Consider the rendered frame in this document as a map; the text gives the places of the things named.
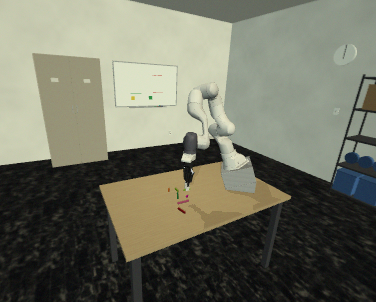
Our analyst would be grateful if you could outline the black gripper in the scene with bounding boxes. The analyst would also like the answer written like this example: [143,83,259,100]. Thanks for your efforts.
[183,160,195,191]

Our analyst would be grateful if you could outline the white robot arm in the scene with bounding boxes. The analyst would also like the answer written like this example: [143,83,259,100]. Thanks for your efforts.
[181,83,249,170]

